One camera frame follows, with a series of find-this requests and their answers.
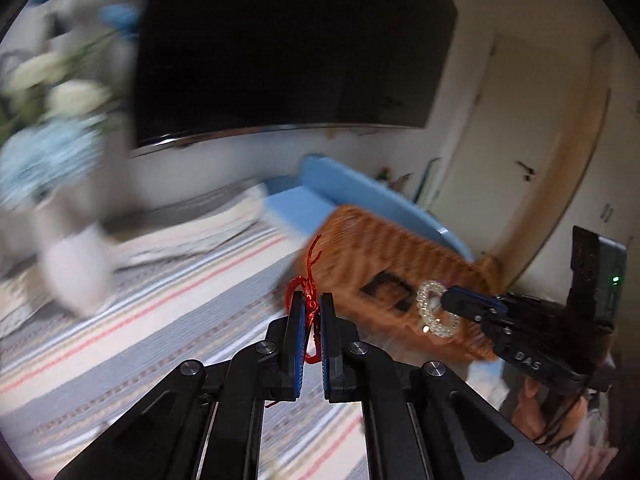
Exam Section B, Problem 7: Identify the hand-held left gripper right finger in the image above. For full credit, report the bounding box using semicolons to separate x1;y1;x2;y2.
320;292;576;480

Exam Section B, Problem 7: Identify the white and blue flower bouquet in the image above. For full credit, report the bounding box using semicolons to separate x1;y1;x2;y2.
0;4;143;208

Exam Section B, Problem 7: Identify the white folded cloth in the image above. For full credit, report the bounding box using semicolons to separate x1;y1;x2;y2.
107;182;273;271

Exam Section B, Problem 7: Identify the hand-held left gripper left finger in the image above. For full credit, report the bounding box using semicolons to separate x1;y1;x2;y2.
52;291;313;480

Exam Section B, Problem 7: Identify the orange wicker basket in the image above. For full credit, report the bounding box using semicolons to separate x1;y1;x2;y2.
292;203;506;363

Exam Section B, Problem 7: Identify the white vase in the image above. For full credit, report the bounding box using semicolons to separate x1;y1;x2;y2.
37;195;118;317

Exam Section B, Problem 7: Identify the clear bead bracelet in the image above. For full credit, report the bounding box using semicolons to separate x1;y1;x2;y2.
416;280;461;338

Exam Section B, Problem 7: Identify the striped tablecloth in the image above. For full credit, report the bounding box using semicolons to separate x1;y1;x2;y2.
0;220;503;480

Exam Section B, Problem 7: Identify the white door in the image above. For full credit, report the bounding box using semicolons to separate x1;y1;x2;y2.
432;30;613;261

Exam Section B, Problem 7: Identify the person's right hand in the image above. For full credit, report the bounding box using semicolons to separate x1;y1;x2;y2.
515;377;587;443

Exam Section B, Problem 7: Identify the wooden door frame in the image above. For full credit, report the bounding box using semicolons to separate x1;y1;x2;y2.
487;87;613;286

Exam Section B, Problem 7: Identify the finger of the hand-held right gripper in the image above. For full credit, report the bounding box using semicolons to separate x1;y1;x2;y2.
449;286;507;309
441;290;503;328

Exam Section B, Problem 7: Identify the black television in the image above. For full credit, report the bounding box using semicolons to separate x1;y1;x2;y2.
131;0;460;152

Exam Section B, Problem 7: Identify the blue tray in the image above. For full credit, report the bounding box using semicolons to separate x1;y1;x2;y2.
262;154;473;263

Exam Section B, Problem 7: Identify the red string bracelet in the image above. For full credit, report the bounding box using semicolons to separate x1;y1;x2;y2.
264;234;325;408

